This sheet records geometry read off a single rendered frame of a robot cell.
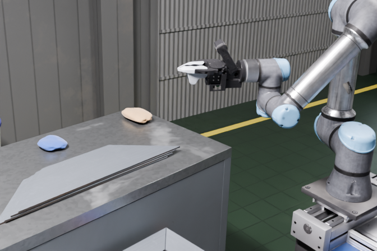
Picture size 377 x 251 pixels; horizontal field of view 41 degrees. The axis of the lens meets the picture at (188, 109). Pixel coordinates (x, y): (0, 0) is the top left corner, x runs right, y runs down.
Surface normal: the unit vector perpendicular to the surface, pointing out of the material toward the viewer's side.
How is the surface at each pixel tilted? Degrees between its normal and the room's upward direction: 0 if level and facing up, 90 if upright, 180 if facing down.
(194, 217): 90
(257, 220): 0
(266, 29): 90
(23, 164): 0
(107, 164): 0
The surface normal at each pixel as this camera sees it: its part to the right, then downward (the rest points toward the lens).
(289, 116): 0.20, 0.35
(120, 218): 0.71, 0.27
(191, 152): 0.03, -0.93
